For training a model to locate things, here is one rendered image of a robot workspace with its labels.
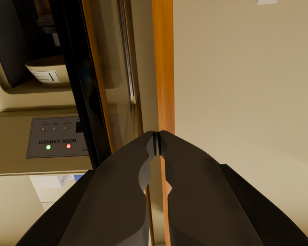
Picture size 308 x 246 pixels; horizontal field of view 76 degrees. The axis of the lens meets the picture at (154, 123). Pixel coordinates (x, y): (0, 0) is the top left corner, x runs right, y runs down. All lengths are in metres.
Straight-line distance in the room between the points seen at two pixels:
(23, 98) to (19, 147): 0.11
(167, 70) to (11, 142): 0.36
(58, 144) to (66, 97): 0.11
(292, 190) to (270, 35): 0.90
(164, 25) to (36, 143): 0.34
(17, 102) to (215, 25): 0.71
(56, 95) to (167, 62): 0.27
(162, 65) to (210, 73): 0.58
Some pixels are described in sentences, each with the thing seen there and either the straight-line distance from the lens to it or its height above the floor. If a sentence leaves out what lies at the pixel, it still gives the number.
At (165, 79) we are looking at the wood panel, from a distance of 0.34.
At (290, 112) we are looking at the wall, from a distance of 1.12.
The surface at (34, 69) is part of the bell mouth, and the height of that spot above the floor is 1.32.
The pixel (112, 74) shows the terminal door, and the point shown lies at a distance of 0.16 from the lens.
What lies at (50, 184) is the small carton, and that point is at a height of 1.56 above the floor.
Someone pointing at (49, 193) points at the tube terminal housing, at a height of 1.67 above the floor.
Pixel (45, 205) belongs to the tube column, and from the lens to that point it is 0.73.
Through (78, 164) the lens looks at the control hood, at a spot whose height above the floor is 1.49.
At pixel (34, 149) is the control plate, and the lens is 0.48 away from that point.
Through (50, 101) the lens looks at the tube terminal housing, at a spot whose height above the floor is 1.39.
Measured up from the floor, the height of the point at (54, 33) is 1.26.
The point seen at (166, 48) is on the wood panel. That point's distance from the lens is 0.33.
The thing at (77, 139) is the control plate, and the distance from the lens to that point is 0.44.
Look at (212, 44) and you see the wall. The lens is 0.88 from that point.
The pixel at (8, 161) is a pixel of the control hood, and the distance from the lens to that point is 0.51.
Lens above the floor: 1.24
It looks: 27 degrees up
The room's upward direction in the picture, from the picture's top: 176 degrees clockwise
